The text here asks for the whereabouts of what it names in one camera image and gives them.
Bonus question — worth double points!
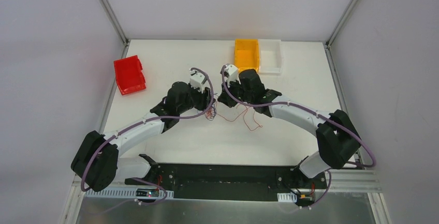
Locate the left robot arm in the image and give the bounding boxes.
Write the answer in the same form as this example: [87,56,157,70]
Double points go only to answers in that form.
[70,82,215,192]

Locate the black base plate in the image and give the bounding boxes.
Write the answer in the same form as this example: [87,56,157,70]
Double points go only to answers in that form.
[141,163,327,202]

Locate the white plastic bin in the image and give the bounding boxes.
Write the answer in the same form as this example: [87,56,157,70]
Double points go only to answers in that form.
[258,39,284,76]

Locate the left white cable duct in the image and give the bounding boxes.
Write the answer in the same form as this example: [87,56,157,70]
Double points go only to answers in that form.
[85,187,174,200]

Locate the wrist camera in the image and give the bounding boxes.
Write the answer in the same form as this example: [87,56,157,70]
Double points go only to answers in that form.
[189,70,207,93]
[223,64,239,85]

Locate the orange wire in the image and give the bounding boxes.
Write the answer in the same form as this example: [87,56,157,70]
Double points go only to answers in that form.
[216,104,264,132]

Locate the red plastic bin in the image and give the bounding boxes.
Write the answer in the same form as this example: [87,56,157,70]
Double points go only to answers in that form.
[113,55,147,95]

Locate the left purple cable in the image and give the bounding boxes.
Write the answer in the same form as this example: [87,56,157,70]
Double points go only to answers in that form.
[80,67,215,215]

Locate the aluminium frame rail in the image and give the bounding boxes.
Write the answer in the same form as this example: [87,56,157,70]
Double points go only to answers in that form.
[72,163,382,193]

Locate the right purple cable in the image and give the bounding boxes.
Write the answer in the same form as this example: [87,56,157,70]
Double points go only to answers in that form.
[221,65,377,215]

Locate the white cable duct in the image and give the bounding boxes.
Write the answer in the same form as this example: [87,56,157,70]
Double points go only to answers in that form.
[277,192,297,203]
[85,187,174,200]

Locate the purple cable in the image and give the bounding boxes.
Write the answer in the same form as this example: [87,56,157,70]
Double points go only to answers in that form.
[80,67,215,215]
[221,65,377,215]

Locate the orange plastic bin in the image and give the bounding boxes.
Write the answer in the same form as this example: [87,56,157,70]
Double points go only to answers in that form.
[234,39,260,72]

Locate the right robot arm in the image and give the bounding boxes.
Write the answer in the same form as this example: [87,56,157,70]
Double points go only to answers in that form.
[218,64,361,188]

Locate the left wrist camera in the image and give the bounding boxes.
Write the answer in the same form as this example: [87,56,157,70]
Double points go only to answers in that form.
[189,70,207,93]

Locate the right white cable duct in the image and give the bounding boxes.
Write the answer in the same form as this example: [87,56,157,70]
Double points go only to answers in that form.
[277,192,297,203]

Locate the coloured wire bundle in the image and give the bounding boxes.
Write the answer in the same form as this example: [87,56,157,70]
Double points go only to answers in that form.
[204,100,218,121]

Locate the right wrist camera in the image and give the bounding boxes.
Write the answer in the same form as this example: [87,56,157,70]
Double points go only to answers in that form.
[223,64,239,85]

